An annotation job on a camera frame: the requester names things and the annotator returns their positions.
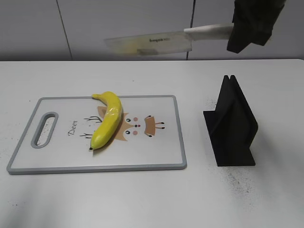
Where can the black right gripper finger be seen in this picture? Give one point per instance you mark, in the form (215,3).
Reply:
(243,29)

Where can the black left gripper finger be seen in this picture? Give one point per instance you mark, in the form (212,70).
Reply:
(265,14)

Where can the white-handled cleaver knife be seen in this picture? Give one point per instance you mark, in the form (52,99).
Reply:
(167,42)

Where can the yellow plastic banana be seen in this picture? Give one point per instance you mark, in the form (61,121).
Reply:
(110,122)

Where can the black knife stand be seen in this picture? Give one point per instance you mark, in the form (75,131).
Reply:
(231,126)

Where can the white grey-rimmed cutting board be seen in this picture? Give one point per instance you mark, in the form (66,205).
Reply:
(58,135)

